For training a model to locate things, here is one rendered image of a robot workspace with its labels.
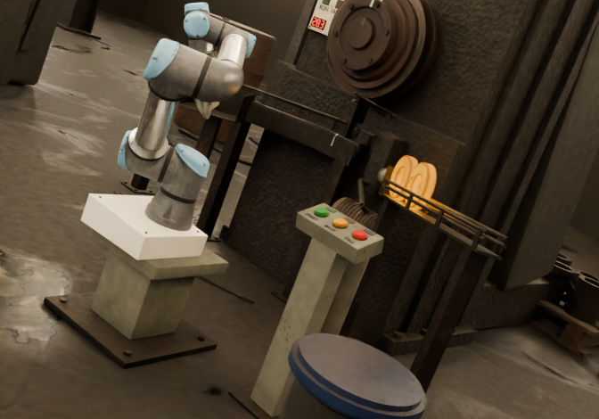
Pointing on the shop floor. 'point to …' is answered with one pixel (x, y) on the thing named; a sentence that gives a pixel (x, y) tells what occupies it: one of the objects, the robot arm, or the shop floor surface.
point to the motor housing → (348, 207)
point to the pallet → (571, 307)
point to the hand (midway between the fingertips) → (204, 115)
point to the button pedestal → (307, 304)
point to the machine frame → (430, 135)
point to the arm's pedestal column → (134, 316)
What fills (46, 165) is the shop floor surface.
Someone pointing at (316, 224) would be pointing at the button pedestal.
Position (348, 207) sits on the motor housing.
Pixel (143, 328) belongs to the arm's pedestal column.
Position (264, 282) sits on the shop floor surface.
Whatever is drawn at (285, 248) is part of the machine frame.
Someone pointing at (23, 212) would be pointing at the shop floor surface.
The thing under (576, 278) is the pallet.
